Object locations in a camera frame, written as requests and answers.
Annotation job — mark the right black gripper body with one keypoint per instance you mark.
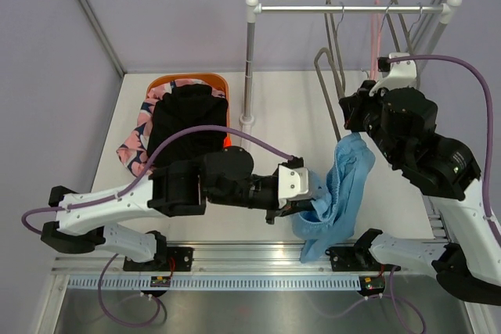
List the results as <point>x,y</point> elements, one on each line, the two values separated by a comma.
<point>369,112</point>

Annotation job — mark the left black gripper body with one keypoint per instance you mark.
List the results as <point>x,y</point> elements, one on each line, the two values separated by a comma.
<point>259,199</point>

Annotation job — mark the orange shorts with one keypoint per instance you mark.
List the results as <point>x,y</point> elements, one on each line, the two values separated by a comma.
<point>227,142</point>

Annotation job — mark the light blue shorts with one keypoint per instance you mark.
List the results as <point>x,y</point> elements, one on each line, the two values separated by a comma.
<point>336,205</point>

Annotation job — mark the pink hanger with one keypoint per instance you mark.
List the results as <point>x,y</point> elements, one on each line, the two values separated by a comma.
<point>376,25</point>

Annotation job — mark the black shorts hanger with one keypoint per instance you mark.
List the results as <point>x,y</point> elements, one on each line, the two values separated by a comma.
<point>334,47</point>

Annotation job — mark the black shorts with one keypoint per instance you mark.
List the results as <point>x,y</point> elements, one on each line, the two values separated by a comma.
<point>187,106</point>

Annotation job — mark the pink patterned shorts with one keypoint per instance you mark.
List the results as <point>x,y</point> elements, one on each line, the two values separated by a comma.
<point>132,153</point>

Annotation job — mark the grey hanger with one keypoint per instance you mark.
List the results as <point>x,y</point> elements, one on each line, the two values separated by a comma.
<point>406,34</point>

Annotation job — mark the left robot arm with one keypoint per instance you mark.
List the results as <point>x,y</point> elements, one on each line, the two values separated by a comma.
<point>89,222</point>

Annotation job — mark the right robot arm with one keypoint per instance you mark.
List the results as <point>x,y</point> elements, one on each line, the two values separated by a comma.
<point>447,173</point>

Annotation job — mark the white clothes rack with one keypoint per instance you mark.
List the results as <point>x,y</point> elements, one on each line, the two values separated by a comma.
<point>445,11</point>

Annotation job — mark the orange plastic basket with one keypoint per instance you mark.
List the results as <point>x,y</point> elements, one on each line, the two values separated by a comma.
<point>180,101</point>

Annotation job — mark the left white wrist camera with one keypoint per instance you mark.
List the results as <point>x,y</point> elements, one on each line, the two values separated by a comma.
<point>293,184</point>

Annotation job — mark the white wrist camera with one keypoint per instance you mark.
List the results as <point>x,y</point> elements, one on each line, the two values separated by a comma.
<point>293,184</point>
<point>400,69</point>

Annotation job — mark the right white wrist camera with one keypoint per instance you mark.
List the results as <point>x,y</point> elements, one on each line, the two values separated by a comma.
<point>400,69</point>

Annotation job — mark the aluminium mounting rail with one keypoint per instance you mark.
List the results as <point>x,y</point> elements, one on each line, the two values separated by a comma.
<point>215,258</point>

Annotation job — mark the slotted cable duct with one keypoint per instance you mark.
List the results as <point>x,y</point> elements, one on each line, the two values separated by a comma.
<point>217,283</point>

